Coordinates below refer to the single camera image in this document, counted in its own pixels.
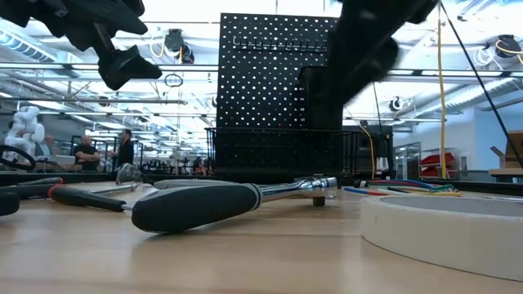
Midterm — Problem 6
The silver ventilation duct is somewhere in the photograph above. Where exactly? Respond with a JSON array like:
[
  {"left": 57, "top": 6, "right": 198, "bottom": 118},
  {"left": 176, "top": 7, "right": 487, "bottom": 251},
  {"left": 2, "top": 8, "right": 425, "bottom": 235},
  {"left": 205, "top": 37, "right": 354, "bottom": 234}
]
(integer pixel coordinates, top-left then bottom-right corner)
[
  {"left": 0, "top": 28, "right": 58, "bottom": 62},
  {"left": 408, "top": 77, "right": 523, "bottom": 119}
]

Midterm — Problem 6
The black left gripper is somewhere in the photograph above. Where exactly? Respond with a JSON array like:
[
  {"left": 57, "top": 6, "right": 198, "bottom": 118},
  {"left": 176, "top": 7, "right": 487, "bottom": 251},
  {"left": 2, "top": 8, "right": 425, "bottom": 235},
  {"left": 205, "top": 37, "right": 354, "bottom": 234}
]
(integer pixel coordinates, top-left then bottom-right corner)
[{"left": 0, "top": 0, "right": 163, "bottom": 91}]

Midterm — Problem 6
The red storage bin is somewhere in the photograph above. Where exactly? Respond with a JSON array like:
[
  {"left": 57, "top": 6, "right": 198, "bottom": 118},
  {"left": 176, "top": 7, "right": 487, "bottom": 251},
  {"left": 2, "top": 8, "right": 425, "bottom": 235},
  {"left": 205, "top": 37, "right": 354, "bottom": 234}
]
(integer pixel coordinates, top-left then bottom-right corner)
[
  {"left": 419, "top": 166, "right": 447, "bottom": 178},
  {"left": 420, "top": 153, "right": 456, "bottom": 166}
]

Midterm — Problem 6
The black cabinet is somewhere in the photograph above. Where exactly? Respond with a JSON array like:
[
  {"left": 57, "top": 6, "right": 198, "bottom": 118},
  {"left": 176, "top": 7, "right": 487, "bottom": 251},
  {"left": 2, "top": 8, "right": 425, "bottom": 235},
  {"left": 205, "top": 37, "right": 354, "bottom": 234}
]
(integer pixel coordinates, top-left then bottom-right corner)
[{"left": 342, "top": 124, "right": 394, "bottom": 180}]

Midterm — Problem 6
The black wire basket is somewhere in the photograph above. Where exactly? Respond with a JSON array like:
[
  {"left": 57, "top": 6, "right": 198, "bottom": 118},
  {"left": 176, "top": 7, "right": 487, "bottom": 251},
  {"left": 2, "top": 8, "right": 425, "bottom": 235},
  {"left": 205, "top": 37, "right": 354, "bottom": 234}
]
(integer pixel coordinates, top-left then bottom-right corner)
[{"left": 205, "top": 127, "right": 357, "bottom": 183}]

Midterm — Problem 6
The person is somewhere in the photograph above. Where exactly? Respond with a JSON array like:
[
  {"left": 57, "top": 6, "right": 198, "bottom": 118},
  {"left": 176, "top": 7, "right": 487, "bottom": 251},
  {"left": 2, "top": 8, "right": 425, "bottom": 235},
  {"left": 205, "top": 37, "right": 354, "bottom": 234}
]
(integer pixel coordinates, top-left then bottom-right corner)
[
  {"left": 72, "top": 134, "right": 101, "bottom": 172},
  {"left": 108, "top": 128, "right": 136, "bottom": 168},
  {"left": 34, "top": 134, "right": 58, "bottom": 158}
]

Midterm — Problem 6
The brown cardboard box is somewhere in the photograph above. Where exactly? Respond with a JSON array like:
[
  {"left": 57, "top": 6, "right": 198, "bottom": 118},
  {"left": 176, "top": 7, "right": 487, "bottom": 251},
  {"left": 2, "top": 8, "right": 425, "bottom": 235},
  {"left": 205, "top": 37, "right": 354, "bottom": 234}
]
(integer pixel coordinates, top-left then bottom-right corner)
[{"left": 489, "top": 130, "right": 523, "bottom": 169}]

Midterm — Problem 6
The wooden side table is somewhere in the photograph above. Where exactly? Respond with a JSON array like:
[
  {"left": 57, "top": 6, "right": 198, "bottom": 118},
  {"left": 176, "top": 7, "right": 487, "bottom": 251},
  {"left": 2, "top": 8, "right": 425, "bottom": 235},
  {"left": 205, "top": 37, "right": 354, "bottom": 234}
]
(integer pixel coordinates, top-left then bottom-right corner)
[{"left": 488, "top": 167, "right": 523, "bottom": 184}]

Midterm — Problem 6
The grey utility knife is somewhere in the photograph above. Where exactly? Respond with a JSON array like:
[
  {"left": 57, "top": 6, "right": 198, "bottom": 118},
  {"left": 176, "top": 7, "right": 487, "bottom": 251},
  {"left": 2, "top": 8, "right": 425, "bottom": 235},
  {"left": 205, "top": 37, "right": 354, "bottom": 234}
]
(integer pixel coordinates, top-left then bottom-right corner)
[{"left": 153, "top": 178, "right": 243, "bottom": 192}]

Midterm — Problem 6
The chrome ratchet black grey handle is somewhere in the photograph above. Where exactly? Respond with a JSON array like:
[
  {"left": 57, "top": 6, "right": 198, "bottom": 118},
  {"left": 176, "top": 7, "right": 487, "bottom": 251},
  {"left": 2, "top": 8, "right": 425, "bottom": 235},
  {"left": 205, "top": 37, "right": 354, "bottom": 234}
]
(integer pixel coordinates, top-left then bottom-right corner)
[{"left": 131, "top": 175, "right": 339, "bottom": 234}]

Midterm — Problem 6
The yellow tube piece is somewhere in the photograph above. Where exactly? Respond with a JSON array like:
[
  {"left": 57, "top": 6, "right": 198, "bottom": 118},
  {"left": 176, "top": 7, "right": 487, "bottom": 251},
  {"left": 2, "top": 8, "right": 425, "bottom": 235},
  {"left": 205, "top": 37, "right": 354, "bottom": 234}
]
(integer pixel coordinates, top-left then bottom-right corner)
[{"left": 387, "top": 189, "right": 464, "bottom": 200}]

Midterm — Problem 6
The white masking tape roll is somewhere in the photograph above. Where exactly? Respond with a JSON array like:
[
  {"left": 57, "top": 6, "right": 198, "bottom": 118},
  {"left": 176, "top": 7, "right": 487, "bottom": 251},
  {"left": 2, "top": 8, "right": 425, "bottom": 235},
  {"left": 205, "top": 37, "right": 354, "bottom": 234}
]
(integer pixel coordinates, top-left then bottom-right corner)
[{"left": 360, "top": 194, "right": 523, "bottom": 283}]

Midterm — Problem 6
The clear safety glasses black frame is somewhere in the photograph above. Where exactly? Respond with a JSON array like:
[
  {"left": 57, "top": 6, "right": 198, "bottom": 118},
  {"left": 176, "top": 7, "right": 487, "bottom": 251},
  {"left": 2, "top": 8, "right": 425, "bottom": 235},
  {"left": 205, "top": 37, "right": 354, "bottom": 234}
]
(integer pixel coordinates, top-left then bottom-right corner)
[{"left": 115, "top": 162, "right": 155, "bottom": 185}]

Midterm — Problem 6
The silver telescopic magnet pick-up tool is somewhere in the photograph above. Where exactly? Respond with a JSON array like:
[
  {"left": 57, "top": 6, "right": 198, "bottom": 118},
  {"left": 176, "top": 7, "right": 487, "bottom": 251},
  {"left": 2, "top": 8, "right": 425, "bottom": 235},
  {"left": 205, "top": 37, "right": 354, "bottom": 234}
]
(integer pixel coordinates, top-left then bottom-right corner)
[{"left": 90, "top": 182, "right": 139, "bottom": 196}]

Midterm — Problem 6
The black peg board bin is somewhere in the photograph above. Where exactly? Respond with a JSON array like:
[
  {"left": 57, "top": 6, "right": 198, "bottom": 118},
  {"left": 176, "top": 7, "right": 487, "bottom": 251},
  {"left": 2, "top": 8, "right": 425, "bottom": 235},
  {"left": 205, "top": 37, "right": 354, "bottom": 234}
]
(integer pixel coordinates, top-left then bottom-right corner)
[{"left": 300, "top": 66, "right": 345, "bottom": 131}]

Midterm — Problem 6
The thin yellow cable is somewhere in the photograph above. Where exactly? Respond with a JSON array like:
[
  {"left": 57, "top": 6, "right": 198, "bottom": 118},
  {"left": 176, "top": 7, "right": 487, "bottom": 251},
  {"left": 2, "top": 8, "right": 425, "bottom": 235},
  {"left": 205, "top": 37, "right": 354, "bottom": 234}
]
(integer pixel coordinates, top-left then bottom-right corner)
[{"left": 345, "top": 106, "right": 376, "bottom": 180}]

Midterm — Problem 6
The thin black slanted pole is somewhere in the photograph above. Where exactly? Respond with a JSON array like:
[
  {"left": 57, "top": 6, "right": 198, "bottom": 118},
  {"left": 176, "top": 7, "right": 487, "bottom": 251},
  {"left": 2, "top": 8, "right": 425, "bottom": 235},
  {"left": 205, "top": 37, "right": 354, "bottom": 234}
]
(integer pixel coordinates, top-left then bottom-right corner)
[{"left": 439, "top": 0, "right": 523, "bottom": 169}]

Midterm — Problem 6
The black curved hose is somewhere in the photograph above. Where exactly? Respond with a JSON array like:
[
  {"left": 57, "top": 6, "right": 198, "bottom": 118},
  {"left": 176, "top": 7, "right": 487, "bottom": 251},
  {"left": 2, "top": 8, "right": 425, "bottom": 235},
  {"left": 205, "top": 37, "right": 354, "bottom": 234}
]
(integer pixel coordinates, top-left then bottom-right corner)
[{"left": 0, "top": 145, "right": 37, "bottom": 172}]

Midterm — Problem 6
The black silver box cutter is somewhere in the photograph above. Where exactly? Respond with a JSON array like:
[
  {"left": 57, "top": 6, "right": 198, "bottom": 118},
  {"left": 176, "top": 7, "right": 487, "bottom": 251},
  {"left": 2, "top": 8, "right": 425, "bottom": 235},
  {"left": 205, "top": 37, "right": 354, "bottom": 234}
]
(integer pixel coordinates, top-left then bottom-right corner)
[{"left": 0, "top": 191, "right": 20, "bottom": 217}]

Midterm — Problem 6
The black perforated peg board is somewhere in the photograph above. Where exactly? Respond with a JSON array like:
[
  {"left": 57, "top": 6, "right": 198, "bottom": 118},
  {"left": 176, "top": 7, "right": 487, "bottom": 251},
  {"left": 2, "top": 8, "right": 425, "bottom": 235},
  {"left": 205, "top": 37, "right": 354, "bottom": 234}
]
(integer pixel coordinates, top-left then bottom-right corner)
[{"left": 215, "top": 12, "right": 343, "bottom": 176}]

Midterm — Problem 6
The silver peg board hook rail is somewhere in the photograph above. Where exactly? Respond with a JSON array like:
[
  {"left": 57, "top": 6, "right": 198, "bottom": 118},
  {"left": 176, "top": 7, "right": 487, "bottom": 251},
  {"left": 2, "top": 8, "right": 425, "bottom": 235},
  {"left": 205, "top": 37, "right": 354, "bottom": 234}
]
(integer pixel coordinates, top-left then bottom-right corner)
[{"left": 232, "top": 35, "right": 329, "bottom": 53}]

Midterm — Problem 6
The black aluminium table frame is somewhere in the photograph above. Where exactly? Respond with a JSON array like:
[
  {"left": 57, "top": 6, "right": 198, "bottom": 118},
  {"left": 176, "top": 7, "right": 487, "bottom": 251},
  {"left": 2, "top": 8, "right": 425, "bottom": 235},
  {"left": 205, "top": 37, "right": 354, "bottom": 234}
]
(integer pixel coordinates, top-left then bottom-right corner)
[{"left": 0, "top": 170, "right": 523, "bottom": 197}]

